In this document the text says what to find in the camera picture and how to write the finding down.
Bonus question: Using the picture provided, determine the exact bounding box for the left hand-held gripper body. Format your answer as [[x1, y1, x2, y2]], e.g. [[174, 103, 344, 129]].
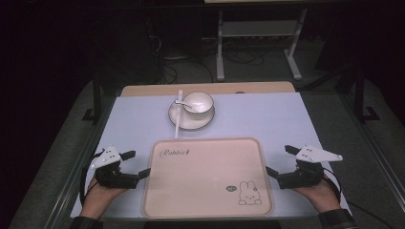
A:
[[90, 145, 141, 191]]

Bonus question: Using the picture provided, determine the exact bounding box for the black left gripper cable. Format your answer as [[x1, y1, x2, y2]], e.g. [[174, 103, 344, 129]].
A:
[[78, 150, 106, 206]]

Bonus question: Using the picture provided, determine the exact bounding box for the beige tray with rabbit print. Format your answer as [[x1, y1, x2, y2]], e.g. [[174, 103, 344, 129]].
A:
[[141, 136, 274, 219]]

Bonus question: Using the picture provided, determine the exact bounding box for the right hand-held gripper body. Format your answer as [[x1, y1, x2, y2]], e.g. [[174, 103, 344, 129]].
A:
[[276, 144, 344, 191]]

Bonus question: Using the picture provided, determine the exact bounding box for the black metal stand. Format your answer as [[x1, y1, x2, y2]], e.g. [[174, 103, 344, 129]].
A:
[[353, 63, 382, 124], [81, 77, 103, 124]]

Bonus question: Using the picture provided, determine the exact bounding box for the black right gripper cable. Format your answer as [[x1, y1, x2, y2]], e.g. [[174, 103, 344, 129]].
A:
[[322, 167, 395, 229]]

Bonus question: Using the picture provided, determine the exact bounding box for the light blue table mat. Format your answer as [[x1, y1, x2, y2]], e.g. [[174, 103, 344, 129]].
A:
[[70, 92, 352, 220]]

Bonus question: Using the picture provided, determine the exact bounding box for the person's left hand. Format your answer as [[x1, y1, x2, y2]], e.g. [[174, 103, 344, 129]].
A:
[[79, 177, 129, 221]]

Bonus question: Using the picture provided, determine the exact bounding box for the person's right hand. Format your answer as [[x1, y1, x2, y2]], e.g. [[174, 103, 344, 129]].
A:
[[291, 174, 342, 215]]

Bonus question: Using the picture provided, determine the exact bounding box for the white spoon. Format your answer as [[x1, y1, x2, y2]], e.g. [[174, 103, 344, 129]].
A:
[[174, 99, 205, 113]]

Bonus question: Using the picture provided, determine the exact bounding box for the white bowl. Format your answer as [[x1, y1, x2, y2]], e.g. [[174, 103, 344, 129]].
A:
[[181, 91, 215, 115]]

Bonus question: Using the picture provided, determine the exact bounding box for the white metal stand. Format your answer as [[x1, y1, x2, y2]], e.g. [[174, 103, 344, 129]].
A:
[[215, 8, 309, 82]]

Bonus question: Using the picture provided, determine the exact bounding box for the white chopstick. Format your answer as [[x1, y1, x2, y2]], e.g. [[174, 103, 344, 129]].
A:
[[175, 89, 184, 139], [173, 90, 182, 140]]

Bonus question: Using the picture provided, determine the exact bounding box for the black floor cable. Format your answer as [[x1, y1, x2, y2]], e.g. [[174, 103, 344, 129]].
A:
[[222, 49, 266, 67], [157, 55, 215, 86]]

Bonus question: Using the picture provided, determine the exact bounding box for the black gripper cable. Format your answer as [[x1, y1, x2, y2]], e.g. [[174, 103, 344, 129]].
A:
[[78, 150, 106, 206], [322, 167, 395, 229]]

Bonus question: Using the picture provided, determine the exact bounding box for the white plate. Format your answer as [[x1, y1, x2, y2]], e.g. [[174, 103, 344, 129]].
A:
[[167, 99, 216, 132]]

